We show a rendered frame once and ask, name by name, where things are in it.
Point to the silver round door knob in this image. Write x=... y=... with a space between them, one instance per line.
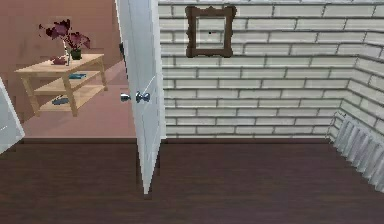
x=125 y=97
x=143 y=97

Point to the white room door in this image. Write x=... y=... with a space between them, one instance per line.
x=141 y=50

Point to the blue book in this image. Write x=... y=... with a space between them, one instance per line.
x=77 y=76

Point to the dark blue flat object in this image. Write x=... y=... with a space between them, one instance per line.
x=60 y=100

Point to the clear glass vase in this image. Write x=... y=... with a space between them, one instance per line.
x=67 y=55

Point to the light wooden shelf table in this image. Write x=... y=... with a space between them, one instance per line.
x=60 y=67

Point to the dark red house plant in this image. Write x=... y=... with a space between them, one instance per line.
x=71 y=37

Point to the dark red flat object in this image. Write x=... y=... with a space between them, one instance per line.
x=59 y=60

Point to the white ribbed radiator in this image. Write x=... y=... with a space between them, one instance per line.
x=361 y=146

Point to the white door panel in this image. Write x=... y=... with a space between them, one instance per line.
x=7 y=121

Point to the dark brown picture frame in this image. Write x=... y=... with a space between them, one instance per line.
x=190 y=30

